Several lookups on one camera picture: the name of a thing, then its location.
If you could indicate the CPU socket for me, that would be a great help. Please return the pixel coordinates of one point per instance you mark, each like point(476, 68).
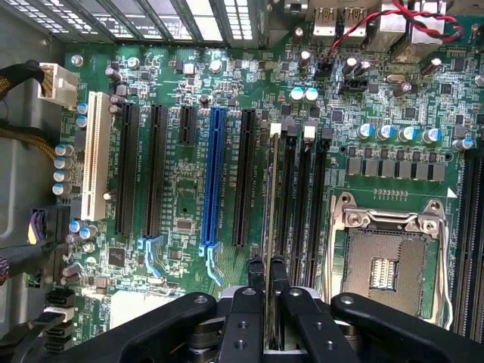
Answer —
point(385, 264)

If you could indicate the green motherboard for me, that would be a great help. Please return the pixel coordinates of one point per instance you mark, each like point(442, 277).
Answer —
point(189, 181)

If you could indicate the long black expansion slot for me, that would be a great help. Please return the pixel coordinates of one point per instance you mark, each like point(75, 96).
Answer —
point(156, 170)
point(244, 177)
point(126, 170)

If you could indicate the pale chipset heatsink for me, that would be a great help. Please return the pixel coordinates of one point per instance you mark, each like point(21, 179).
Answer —
point(143, 304)

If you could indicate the metal socket load plate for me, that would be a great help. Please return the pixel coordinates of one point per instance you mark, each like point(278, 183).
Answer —
point(393, 220)

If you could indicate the silver rear port block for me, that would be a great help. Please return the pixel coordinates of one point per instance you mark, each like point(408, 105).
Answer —
point(429, 26)
point(393, 22)

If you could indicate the black RAM slot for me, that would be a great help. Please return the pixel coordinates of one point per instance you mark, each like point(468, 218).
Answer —
point(465, 242)
point(478, 246)

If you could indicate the black fan header connector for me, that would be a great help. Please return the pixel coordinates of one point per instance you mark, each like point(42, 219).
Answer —
point(324, 67)

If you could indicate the blue-top capacitor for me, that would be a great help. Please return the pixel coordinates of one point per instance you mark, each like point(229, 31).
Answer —
point(385, 132)
point(365, 131)
point(408, 133)
point(432, 135)

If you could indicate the black-latch RAM slot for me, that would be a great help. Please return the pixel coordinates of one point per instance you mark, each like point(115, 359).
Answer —
point(289, 177)
point(320, 181)

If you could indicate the silver USB port block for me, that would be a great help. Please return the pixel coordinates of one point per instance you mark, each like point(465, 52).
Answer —
point(340, 20)

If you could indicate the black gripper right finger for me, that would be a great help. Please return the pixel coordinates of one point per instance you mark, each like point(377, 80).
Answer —
point(317, 329)

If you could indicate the short black expansion slot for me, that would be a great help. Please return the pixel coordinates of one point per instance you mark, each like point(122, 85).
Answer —
point(187, 125)

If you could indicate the white PCI expansion slot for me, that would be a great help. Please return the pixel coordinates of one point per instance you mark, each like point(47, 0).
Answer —
point(96, 159)

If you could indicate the white power connector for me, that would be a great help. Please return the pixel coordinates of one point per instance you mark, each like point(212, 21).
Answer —
point(58, 87)

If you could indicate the grey metal PC case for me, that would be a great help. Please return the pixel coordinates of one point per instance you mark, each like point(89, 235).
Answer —
point(22, 181)

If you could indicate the blue expansion slot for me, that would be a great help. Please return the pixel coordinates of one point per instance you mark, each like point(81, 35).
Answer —
point(214, 174)

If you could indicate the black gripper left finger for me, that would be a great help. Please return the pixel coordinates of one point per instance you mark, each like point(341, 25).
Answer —
point(242, 325)

